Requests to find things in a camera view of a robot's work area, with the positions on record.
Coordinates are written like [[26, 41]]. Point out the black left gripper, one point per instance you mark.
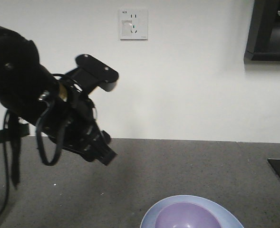
[[78, 132]]

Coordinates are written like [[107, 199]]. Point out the purple plastic bowl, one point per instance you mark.
[[186, 215]]

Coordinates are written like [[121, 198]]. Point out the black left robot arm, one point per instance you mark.
[[58, 105]]

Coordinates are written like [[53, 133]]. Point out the light blue plate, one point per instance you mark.
[[226, 219]]

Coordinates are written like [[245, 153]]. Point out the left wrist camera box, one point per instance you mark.
[[91, 73]]

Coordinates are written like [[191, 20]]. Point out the white wall power socket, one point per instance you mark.
[[133, 24]]

